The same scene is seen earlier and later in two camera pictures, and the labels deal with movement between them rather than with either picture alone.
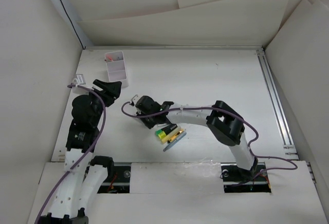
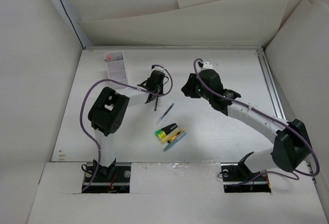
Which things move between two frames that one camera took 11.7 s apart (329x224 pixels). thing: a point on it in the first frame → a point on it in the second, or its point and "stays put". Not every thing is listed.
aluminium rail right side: [289, 147] stays put
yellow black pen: [174, 137] stays put
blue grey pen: [180, 135] stays put
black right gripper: [150, 125] → [188, 88]
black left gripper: [112, 90] → [161, 89]
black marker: [167, 129] stays put
